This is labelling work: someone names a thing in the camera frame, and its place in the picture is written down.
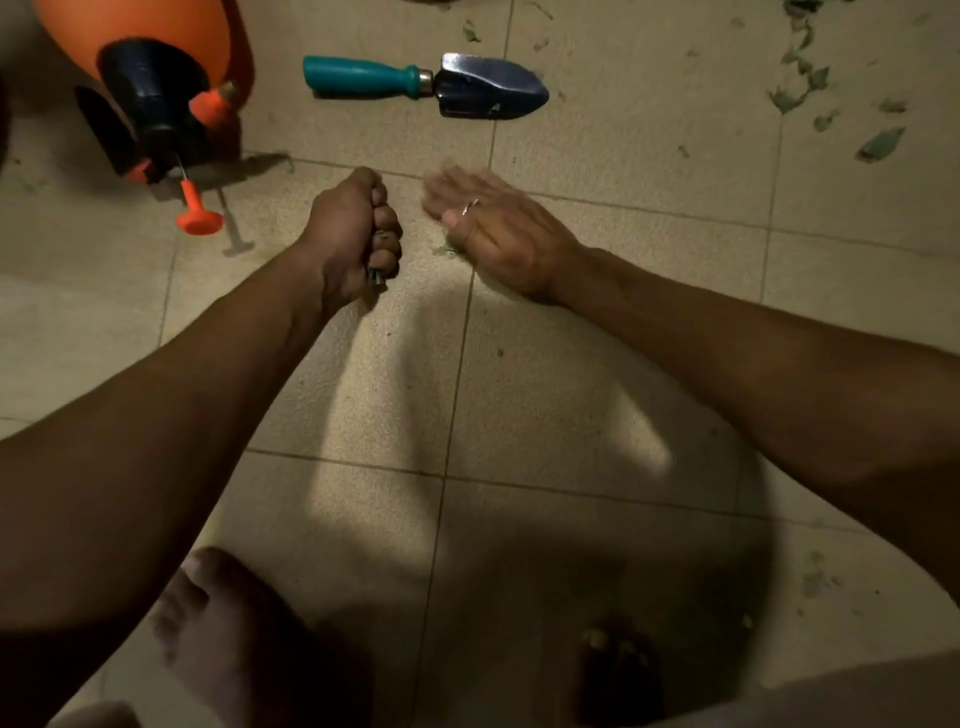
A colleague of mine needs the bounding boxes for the person's left foot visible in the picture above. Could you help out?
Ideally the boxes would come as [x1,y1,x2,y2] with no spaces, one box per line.
[152,546,372,728]

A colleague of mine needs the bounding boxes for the person's right foot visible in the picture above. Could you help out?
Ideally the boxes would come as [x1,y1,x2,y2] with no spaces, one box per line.
[576,621,667,728]

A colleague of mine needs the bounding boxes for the person's left hand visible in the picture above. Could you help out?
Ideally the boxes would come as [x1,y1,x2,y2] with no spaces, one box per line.
[296,166,404,318]

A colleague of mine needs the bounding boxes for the orange pressure sprayer bottle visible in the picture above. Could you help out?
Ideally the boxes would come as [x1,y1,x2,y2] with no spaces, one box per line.
[30,0,256,237]

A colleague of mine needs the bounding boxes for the person's foot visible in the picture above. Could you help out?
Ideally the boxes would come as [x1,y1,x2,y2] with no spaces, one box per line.
[152,546,372,728]
[576,621,667,728]

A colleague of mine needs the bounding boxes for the teal handled garden trowel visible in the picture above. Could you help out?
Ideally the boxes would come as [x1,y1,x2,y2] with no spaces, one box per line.
[302,52,551,122]

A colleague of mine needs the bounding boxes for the person's right forearm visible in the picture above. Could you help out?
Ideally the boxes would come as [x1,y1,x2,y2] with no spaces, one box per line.
[553,246,960,605]

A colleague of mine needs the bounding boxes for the scattered green leaf scraps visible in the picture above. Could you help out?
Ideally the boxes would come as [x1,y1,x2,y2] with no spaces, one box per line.
[675,0,912,166]

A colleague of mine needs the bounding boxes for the person's left forearm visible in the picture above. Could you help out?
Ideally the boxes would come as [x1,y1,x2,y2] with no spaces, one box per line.
[0,238,331,728]

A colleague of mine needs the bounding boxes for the person's right hand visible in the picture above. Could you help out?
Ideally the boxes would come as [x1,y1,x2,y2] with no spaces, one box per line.
[421,165,594,305]

